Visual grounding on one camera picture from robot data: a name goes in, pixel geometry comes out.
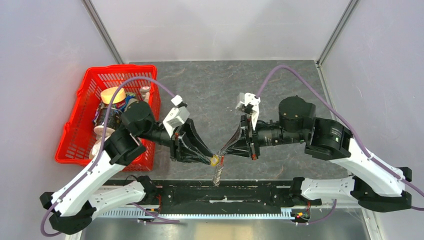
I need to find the aluminium corner post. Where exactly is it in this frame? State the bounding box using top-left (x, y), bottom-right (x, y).
top-left (315, 0), bottom-right (360, 68)
top-left (81, 0), bottom-right (125, 64)

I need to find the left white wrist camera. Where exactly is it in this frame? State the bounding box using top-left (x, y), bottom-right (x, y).
top-left (162, 95), bottom-right (190, 138)

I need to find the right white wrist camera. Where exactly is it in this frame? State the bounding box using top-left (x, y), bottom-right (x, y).
top-left (235, 92), bottom-right (261, 130)

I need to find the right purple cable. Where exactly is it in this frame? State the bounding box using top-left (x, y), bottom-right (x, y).
top-left (255, 64), bottom-right (424, 212)

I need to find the red plastic basket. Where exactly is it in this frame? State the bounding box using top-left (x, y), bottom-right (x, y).
top-left (55, 64), bottom-right (161, 172)

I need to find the right aluminium corner post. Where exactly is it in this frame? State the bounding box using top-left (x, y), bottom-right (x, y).
top-left (315, 0), bottom-right (360, 68)

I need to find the brass key with yellow tag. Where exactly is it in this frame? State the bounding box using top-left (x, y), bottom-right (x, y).
top-left (210, 155), bottom-right (220, 167)

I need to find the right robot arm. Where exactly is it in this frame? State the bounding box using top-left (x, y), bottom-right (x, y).
top-left (220, 96), bottom-right (412, 213)

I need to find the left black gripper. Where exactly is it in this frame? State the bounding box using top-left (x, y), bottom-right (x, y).
top-left (137, 117), bottom-right (214, 165)

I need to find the purple cable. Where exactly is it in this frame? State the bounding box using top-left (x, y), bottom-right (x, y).
top-left (40, 76), bottom-right (178, 238)
top-left (255, 64), bottom-right (424, 212)

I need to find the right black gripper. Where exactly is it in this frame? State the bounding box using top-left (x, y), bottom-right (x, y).
top-left (220, 110), bottom-right (307, 160)

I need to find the left aluminium corner post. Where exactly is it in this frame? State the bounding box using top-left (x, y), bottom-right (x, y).
top-left (81, 0), bottom-right (125, 64)

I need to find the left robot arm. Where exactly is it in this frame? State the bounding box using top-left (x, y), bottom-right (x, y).
top-left (40, 101), bottom-right (224, 235)

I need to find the aluminium toothed cable duct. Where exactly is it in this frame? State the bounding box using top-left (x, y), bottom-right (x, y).
top-left (98, 206), bottom-right (295, 220)

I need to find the jar with yellow lid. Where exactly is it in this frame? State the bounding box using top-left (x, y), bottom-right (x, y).
top-left (93, 86), bottom-right (127, 135)

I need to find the cream bottle with pink cap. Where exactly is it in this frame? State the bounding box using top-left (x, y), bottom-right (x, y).
top-left (139, 86), bottom-right (151, 103)

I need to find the white pink round container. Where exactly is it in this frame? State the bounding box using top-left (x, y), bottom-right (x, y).
top-left (89, 125), bottom-right (104, 160)

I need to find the pale green bottle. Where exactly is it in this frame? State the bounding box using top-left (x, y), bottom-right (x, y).
top-left (124, 98), bottom-right (139, 112)

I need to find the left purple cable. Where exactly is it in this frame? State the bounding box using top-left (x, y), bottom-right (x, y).
top-left (40, 76), bottom-right (178, 238)

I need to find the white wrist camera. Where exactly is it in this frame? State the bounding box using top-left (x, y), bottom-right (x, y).
top-left (162, 95), bottom-right (190, 138)
top-left (235, 92), bottom-right (261, 130)

